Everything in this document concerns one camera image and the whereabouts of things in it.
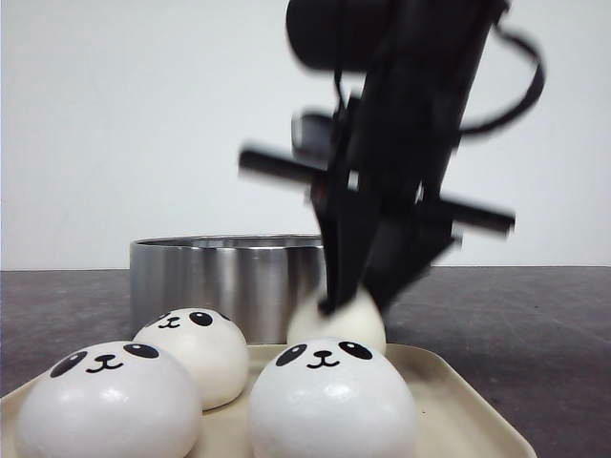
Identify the panda bun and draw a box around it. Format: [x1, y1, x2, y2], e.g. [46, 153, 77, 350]
[249, 337, 417, 457]
[286, 286, 387, 354]
[14, 341, 201, 457]
[134, 307, 249, 410]

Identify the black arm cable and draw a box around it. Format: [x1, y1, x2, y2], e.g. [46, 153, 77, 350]
[457, 13, 545, 137]

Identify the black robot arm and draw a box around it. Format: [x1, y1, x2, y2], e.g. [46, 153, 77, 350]
[239, 1, 544, 315]

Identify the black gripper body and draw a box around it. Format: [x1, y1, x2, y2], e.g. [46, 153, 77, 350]
[239, 74, 515, 248]

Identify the stainless steel steamer pot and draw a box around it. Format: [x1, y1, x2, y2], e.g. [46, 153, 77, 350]
[130, 235, 327, 344]

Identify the cream plastic tray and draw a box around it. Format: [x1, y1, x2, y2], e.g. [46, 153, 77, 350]
[2, 344, 533, 457]

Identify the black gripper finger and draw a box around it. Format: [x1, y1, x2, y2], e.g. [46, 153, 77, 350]
[363, 223, 453, 313]
[317, 209, 381, 315]

